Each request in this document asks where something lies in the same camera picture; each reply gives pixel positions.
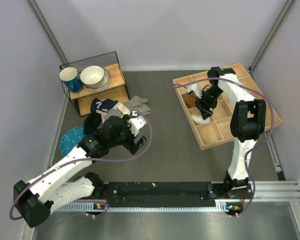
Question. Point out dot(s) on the black underwear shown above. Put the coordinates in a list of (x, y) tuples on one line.
[(92, 123)]

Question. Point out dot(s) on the aluminium frame rail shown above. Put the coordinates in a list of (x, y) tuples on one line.
[(182, 211)]

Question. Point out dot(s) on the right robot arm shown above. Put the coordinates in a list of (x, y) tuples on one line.
[(246, 125)]

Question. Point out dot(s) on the taupe grey underwear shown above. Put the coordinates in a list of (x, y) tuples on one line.
[(138, 104)]

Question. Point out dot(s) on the brown rolled underwear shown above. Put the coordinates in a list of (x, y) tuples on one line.
[(189, 100)]

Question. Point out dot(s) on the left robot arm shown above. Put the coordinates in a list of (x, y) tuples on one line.
[(36, 199)]

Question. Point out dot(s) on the white scalloped bowl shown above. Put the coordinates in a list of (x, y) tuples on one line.
[(106, 84)]

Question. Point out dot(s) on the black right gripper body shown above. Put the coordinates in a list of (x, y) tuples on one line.
[(209, 98)]

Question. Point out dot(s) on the navy blue underwear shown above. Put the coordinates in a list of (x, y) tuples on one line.
[(102, 105)]

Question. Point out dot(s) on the pink underwear navy trim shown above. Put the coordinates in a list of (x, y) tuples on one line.
[(104, 116)]

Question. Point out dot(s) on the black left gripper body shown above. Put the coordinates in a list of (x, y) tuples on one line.
[(126, 137)]

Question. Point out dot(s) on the white ceramic bowl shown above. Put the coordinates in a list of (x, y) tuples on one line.
[(93, 77)]

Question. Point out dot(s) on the teal polka dot plate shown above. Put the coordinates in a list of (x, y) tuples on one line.
[(70, 139)]

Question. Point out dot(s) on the blue white mug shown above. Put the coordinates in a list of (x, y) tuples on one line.
[(69, 76)]

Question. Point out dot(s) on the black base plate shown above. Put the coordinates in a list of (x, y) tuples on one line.
[(166, 194)]

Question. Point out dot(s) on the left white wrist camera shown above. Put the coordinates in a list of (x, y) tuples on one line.
[(136, 122)]

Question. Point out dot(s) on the black wire wooden shelf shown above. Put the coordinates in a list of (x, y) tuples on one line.
[(117, 89)]

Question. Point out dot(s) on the cream underwear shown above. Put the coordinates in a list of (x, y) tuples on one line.
[(123, 109)]

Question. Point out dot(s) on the white underwear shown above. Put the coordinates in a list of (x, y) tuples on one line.
[(198, 119)]

